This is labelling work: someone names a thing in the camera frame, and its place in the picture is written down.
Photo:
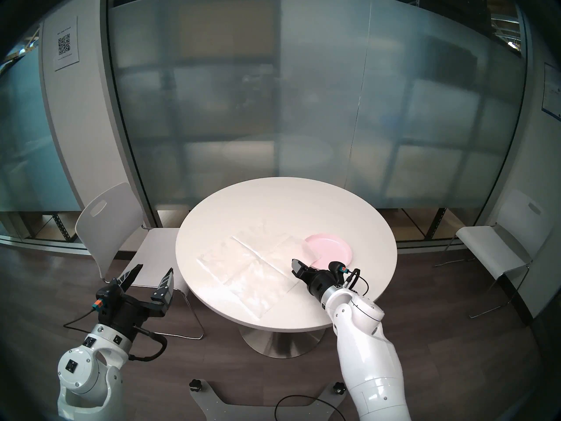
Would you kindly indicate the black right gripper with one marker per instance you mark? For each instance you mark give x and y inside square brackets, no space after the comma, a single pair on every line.
[319,284]

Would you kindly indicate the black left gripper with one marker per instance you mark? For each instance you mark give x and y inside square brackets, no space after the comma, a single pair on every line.
[127,315]

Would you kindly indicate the pink round plate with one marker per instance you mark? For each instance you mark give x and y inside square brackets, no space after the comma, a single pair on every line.
[333,249]

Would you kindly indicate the white cloth napkin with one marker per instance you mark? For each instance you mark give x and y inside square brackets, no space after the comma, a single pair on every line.
[250,271]

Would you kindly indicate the white plastic chair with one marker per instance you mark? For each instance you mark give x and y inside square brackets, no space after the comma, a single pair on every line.
[105,231]
[486,244]

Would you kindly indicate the perforated metal rack strut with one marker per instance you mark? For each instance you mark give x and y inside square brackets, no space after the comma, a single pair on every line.
[436,222]
[61,226]

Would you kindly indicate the black star knob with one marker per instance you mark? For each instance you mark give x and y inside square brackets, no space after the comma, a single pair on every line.
[338,387]
[195,385]

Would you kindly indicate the QR code paper sign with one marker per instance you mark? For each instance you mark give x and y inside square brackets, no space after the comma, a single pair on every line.
[65,43]

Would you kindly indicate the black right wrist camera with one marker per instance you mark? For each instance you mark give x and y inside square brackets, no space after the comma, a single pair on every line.
[336,267]

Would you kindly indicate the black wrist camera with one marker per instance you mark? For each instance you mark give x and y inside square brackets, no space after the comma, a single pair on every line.
[103,299]
[336,267]

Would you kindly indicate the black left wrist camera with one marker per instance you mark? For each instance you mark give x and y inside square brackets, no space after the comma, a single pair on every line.
[103,299]

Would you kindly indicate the round white pedestal table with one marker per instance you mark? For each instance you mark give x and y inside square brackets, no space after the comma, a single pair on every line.
[285,205]

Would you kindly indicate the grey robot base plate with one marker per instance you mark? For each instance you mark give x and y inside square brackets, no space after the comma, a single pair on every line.
[210,402]

